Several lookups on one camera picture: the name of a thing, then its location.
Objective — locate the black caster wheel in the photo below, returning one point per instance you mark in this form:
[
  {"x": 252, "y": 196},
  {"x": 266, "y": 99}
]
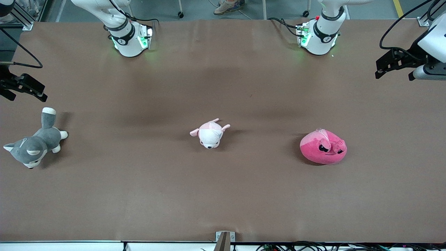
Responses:
[
  {"x": 180, "y": 14},
  {"x": 305, "y": 14}
]

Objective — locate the aluminium frame profile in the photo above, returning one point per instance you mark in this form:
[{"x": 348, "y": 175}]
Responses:
[
  {"x": 427, "y": 17},
  {"x": 21, "y": 15}
]

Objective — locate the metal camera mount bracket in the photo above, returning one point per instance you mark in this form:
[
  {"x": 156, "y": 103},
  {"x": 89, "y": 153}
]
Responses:
[{"x": 224, "y": 240}]

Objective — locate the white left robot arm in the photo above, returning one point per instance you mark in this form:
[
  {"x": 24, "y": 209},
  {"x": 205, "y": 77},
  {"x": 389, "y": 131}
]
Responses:
[{"x": 322, "y": 35}]

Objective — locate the grey white plush husky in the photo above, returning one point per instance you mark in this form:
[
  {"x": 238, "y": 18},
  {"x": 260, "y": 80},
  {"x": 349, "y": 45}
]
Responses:
[{"x": 35, "y": 144}]

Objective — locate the hot pink round plush toy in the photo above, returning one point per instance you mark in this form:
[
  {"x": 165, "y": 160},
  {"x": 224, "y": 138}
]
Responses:
[{"x": 322, "y": 151}]

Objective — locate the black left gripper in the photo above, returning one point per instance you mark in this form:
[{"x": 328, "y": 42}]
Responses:
[{"x": 413, "y": 53}]

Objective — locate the pale pink white plush puppy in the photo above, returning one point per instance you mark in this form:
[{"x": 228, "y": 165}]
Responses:
[{"x": 210, "y": 135}]

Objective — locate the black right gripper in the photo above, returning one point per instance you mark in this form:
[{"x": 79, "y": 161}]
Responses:
[{"x": 5, "y": 82}]

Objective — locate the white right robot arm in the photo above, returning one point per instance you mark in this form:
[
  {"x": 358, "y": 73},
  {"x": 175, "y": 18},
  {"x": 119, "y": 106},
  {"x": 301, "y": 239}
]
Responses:
[{"x": 127, "y": 38}]

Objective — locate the person's beige shoe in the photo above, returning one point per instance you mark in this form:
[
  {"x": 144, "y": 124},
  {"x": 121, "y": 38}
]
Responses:
[{"x": 228, "y": 6}]

